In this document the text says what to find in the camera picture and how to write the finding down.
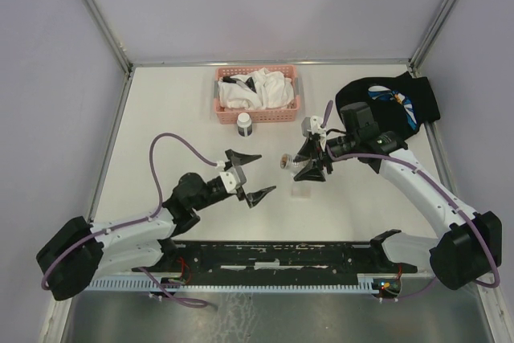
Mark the white capped pill bottle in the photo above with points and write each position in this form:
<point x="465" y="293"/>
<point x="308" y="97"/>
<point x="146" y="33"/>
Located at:
<point x="244" y="124"/>

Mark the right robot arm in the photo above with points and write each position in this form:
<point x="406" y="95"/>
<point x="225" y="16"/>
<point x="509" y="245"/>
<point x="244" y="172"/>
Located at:
<point x="467" y="246"/>

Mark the clear pill bottle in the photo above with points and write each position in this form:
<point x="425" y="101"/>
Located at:
<point x="288" y="162"/>

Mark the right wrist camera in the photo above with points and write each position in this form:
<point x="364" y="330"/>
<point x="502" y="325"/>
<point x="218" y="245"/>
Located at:
<point x="313" y="125"/>

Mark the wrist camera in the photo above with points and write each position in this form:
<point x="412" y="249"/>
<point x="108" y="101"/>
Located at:
<point x="232" y="177"/>
<point x="313" y="125"/>

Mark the black garment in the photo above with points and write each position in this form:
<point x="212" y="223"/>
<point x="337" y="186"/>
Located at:
<point x="400" y="104"/>

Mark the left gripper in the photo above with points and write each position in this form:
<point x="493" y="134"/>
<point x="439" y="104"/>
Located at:
<point x="254" y="197"/>

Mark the pink plastic basket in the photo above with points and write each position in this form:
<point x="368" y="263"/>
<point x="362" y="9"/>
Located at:
<point x="229" y="116"/>

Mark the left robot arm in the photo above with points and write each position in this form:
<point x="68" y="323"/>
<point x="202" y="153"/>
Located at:
<point x="81" y="252"/>

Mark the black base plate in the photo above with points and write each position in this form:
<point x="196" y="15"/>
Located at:
<point x="265" y="263"/>

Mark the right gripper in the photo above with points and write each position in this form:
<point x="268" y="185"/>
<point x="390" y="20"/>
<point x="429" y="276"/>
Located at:
<point x="312" y="149"/>

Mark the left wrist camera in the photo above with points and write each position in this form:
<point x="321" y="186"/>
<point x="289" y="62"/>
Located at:
<point x="232" y="177"/>

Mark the white cloth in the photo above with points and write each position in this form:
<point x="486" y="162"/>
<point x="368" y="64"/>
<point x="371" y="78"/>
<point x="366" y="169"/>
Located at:
<point x="258" y="90"/>

